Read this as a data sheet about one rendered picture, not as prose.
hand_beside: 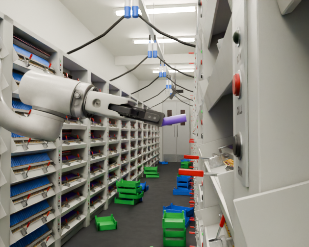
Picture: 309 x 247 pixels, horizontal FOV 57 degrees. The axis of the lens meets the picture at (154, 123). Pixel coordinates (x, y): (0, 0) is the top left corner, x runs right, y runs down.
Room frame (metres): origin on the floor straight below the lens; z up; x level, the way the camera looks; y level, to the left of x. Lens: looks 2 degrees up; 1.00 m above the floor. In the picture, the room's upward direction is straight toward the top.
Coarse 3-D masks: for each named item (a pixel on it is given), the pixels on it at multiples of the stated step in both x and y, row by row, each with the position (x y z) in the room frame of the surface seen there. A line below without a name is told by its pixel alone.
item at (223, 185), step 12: (204, 144) 0.84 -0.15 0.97; (216, 144) 0.84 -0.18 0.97; (228, 144) 0.84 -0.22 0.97; (204, 156) 0.84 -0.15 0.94; (216, 168) 0.64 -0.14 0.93; (216, 180) 0.50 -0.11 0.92; (228, 180) 0.25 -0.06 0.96; (216, 192) 0.45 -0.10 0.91; (228, 192) 0.25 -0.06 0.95; (228, 204) 0.25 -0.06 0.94; (228, 216) 0.29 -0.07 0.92
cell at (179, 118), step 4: (172, 116) 0.64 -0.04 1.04; (176, 116) 0.64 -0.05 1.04; (180, 116) 0.63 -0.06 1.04; (184, 116) 0.63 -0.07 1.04; (164, 120) 0.64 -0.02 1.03; (168, 120) 0.64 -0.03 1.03; (172, 120) 0.63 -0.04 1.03; (176, 120) 0.63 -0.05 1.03; (180, 120) 0.63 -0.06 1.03; (184, 120) 0.63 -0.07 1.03; (164, 124) 0.64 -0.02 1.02; (168, 124) 0.64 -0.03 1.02
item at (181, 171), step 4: (228, 168) 0.40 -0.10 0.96; (180, 172) 0.41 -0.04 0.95; (184, 172) 0.40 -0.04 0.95; (188, 172) 0.40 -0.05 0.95; (192, 172) 0.40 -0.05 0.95; (196, 172) 0.40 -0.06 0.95; (200, 172) 0.40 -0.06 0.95; (204, 172) 0.41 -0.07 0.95; (208, 172) 0.41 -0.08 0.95; (200, 176) 0.40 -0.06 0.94
